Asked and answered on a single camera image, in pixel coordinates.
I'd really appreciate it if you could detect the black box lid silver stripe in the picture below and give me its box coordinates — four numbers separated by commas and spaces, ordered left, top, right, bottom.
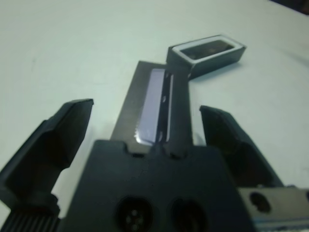
110, 60, 197, 155

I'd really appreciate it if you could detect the black box base white lining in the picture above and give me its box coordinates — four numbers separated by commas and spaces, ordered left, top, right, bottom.
167, 33, 248, 79

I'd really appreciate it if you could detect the black phone-like camera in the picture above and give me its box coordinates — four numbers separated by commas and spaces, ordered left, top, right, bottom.
180, 39, 235, 61

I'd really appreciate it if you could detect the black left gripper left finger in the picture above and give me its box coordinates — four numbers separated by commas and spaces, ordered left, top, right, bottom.
0, 98, 95, 211

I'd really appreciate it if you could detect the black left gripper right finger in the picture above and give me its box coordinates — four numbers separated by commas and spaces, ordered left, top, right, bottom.
199, 105, 285, 189

